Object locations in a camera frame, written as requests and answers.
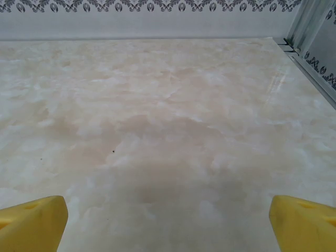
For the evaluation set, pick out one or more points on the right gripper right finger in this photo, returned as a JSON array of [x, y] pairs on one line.
[[304, 228]]

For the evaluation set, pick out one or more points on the aluminium side rail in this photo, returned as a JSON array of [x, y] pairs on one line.
[[315, 78]]

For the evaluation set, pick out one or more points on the aluminium frame post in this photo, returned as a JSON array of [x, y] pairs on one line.
[[302, 23]]

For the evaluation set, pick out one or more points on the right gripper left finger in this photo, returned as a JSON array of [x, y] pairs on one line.
[[31, 225]]

